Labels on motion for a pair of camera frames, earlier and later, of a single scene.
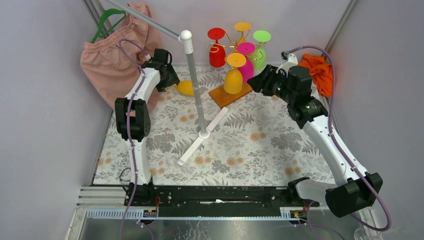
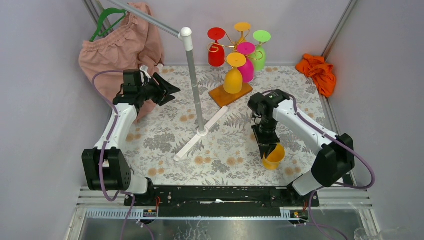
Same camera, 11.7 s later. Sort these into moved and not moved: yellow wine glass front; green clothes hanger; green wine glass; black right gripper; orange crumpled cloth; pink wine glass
Moved: black right gripper
Not moved: green clothes hanger; yellow wine glass front; pink wine glass; green wine glass; orange crumpled cloth
